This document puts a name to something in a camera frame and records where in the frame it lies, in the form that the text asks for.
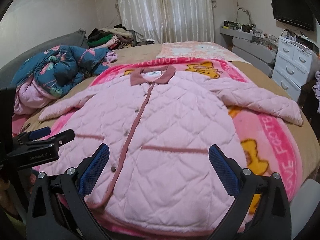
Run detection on pink quilted jacket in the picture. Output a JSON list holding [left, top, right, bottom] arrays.
[[39, 66, 303, 237]]

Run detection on pile of folded clothes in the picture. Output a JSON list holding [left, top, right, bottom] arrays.
[[86, 24, 137, 50]]

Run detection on pink cartoon fleece blanket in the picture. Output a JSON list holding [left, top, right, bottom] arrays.
[[11, 58, 304, 238]]

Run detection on blue floral quilt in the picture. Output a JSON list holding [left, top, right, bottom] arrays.
[[11, 45, 109, 98]]

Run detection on grey headboard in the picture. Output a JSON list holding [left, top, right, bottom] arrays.
[[0, 29, 88, 88]]

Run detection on purple hanging cloth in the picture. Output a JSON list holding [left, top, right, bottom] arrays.
[[312, 71, 320, 101]]

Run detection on white drawer cabinet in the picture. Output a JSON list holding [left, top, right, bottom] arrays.
[[272, 37, 319, 101]]

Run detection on grey curved dressing table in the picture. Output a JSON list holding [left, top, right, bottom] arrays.
[[220, 26, 276, 77]]

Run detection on white striped curtain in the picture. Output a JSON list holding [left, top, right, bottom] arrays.
[[118, 0, 214, 43]]

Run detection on black wall television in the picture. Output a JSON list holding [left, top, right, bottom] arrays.
[[271, 0, 315, 31]]

